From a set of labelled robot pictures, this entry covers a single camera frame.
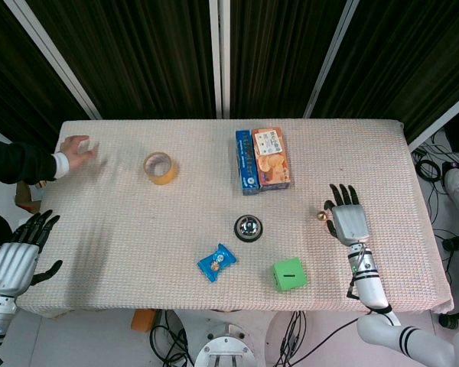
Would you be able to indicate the orange cracker box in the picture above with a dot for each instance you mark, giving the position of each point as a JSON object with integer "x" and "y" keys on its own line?
{"x": 271, "y": 158}

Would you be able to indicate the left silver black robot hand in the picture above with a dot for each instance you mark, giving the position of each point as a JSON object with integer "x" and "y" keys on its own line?
{"x": 13, "y": 267}

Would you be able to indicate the person's bare hand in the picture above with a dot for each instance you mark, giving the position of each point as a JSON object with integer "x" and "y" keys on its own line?
{"x": 74, "y": 153}

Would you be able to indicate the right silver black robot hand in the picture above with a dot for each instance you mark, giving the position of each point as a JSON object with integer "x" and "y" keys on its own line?
{"x": 351, "y": 225}

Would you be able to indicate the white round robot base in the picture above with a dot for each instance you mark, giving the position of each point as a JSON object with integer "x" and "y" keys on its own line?
{"x": 224, "y": 349}

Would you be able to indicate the silver black call bell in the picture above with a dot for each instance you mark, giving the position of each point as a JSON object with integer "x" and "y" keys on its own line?
{"x": 248, "y": 228}

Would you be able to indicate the yellow tape roll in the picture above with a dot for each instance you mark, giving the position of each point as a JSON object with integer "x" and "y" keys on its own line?
{"x": 160, "y": 168}

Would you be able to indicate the blue snack packet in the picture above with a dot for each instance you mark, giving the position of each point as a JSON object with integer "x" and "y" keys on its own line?
{"x": 216, "y": 262}

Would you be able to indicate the person's black sleeved forearm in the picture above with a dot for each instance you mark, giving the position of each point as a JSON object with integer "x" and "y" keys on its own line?
{"x": 19, "y": 162}

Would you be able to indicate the small gold hand bell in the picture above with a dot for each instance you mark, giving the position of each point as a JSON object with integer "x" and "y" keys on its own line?
{"x": 321, "y": 216}

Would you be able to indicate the pinkish woven tablecloth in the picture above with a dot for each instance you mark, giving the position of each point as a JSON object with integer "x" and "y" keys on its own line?
{"x": 137, "y": 229}

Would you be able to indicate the orange block under table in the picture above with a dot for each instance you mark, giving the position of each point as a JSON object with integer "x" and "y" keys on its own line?
{"x": 142, "y": 320}

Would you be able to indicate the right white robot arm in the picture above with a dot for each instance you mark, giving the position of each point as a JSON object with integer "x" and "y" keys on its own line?
{"x": 371, "y": 283}

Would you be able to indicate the brown cardboard box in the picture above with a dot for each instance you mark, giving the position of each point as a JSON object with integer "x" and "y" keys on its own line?
{"x": 25, "y": 199}

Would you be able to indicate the white partition frame post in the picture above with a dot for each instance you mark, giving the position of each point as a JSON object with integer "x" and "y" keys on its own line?
{"x": 219, "y": 57}
{"x": 331, "y": 57}
{"x": 441, "y": 118}
{"x": 53, "y": 57}

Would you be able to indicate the green cube box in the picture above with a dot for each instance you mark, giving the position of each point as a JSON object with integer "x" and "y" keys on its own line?
{"x": 289, "y": 274}

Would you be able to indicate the blue carton box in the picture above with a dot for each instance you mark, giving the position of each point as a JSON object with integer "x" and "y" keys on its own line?
{"x": 246, "y": 162}

